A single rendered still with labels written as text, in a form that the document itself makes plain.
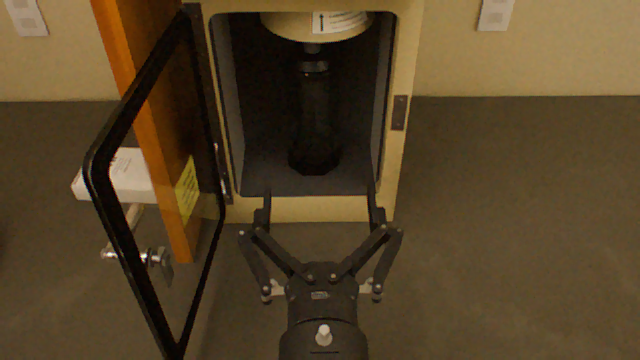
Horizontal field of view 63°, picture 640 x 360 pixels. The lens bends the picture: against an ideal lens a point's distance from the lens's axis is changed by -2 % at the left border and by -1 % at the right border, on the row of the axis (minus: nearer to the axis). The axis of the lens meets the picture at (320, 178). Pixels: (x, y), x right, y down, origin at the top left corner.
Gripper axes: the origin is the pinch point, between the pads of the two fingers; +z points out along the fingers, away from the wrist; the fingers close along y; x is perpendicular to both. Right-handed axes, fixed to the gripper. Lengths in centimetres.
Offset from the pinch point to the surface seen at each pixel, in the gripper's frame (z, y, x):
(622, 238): 12, -57, 26
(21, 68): 61, 70, 18
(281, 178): 21.9, 6.6, 18.1
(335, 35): 19.3, -2.6, -12.8
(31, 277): 6, 50, 26
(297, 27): 20.0, 2.7, -13.7
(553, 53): 61, -57, 16
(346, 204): 17.5, -5.3, 20.7
